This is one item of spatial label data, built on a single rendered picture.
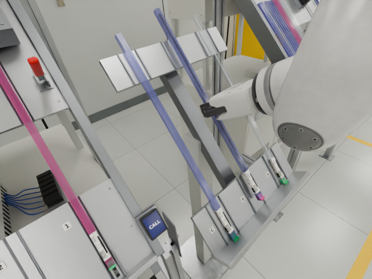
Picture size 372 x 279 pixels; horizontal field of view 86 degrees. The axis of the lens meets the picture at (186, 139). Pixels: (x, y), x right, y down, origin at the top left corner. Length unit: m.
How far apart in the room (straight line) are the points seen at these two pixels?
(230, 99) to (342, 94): 0.20
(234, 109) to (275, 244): 1.07
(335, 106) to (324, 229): 1.31
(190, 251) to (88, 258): 0.84
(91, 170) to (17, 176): 0.30
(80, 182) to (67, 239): 0.40
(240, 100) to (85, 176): 0.69
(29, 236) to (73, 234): 0.07
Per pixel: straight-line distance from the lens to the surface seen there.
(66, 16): 2.22
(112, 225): 0.49
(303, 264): 1.35
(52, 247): 0.50
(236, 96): 0.36
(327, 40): 0.20
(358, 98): 0.21
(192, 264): 1.25
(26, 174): 1.04
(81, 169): 0.92
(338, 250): 1.46
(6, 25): 0.55
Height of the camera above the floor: 1.19
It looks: 39 degrees down
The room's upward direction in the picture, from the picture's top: 6 degrees counter-clockwise
